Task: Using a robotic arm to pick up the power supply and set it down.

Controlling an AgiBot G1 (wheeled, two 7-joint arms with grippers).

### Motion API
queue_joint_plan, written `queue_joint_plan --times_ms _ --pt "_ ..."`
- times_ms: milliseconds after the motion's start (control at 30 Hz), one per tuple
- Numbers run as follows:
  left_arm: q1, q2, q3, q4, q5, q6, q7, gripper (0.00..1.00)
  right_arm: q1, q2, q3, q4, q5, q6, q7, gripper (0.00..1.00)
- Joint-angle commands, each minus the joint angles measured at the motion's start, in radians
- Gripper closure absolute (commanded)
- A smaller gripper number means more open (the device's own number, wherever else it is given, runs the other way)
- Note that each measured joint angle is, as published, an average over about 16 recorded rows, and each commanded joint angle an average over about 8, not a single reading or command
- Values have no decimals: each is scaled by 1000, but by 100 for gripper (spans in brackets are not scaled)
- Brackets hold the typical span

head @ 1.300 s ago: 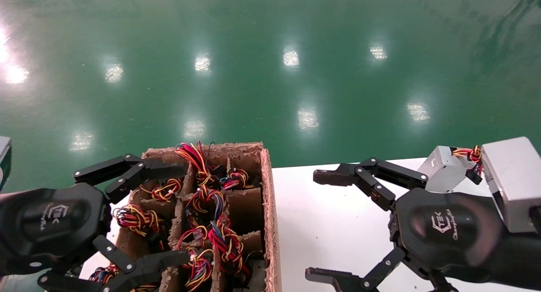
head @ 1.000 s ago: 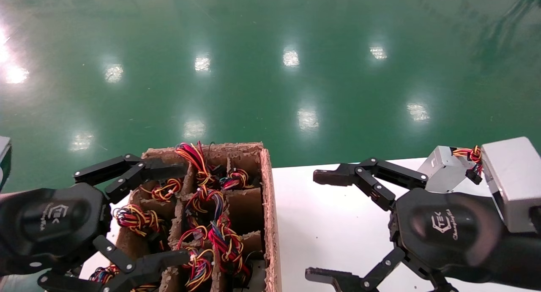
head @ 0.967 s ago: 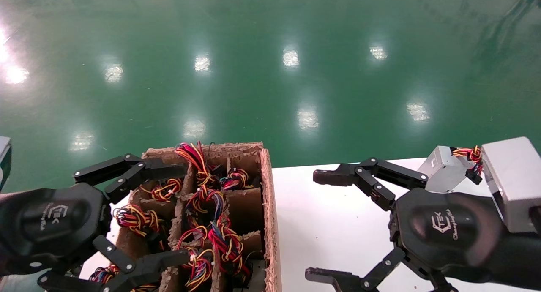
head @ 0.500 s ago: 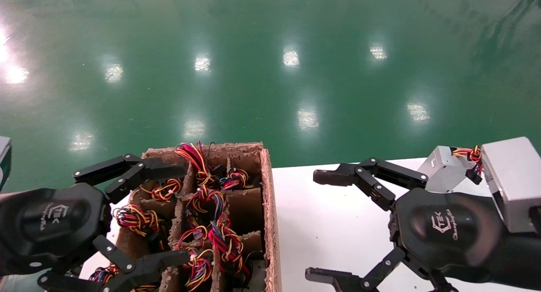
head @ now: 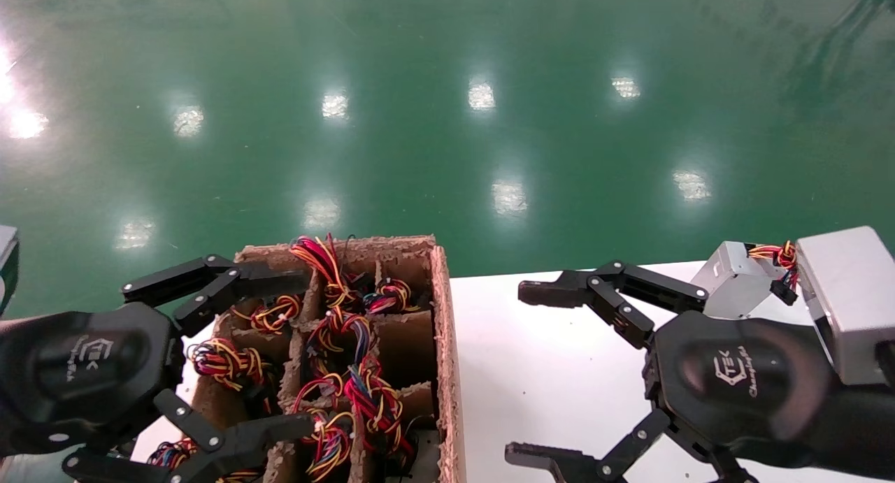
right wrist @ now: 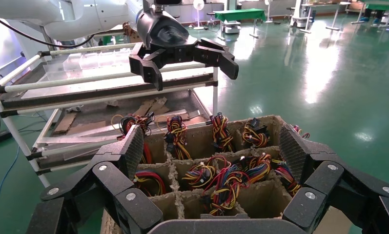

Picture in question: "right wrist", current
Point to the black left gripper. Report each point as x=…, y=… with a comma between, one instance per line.
x=165, y=32

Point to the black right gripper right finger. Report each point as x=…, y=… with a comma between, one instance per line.
x=327, y=181

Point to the cardboard scrap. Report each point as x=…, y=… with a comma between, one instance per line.
x=66, y=122
x=149, y=108

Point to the white frame table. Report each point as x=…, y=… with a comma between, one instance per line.
x=323, y=5

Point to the clear plastic divided tray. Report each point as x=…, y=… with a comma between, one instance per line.
x=84, y=63

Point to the green cloth covered table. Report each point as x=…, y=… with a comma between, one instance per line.
x=383, y=5
x=239, y=14

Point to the wooden stump basket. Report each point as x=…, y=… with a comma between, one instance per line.
x=197, y=142

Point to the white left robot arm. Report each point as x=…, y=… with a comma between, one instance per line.
x=84, y=16

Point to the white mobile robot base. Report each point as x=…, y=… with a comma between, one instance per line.
x=230, y=27

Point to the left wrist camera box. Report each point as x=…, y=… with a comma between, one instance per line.
x=167, y=2

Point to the white tube trolley rack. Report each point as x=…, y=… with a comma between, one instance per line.
x=84, y=94

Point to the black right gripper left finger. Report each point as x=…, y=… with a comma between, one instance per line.
x=110, y=181

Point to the white standing fan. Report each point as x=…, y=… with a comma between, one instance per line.
x=198, y=5

